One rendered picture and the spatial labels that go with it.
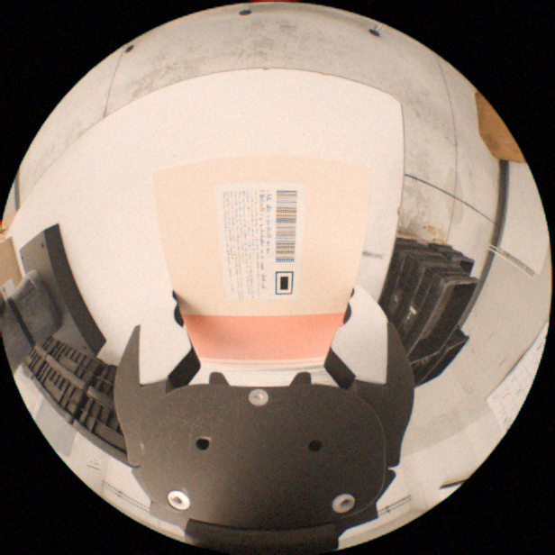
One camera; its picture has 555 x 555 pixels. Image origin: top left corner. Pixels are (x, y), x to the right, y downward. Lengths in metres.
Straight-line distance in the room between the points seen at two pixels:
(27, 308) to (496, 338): 3.06
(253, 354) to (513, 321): 2.56
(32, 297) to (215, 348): 0.40
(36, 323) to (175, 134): 0.41
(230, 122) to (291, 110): 0.06
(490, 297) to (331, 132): 2.57
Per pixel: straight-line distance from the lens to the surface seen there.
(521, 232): 2.43
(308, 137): 0.18
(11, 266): 0.96
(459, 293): 0.89
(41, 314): 0.45
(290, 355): 0.15
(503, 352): 2.68
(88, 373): 0.61
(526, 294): 2.52
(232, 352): 0.15
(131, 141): 0.23
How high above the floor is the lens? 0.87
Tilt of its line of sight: 61 degrees down
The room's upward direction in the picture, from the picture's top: 176 degrees clockwise
